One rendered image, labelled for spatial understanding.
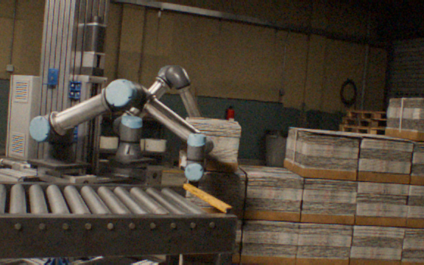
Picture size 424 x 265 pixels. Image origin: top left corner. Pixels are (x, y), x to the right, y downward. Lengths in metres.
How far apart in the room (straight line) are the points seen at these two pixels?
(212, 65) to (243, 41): 0.83
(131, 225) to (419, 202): 1.70
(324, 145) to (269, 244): 0.57
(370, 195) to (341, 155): 0.26
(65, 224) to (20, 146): 1.42
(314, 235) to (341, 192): 0.26
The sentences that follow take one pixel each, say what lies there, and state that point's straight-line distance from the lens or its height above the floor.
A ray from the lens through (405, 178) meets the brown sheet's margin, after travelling 2.66.
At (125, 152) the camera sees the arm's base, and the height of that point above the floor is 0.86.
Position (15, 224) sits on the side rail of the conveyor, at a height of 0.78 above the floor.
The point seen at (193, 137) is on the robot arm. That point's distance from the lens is 1.96.
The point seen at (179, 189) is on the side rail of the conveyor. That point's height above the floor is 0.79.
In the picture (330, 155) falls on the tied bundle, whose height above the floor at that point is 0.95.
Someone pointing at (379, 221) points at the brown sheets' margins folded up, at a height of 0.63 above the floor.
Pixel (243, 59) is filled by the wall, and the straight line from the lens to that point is 9.73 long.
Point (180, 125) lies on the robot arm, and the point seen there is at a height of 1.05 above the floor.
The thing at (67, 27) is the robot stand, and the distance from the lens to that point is 2.63.
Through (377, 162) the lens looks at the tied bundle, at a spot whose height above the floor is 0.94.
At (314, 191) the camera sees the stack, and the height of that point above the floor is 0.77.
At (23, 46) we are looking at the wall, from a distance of 8.76.
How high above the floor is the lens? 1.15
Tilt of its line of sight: 3 degrees down
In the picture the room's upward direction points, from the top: 5 degrees clockwise
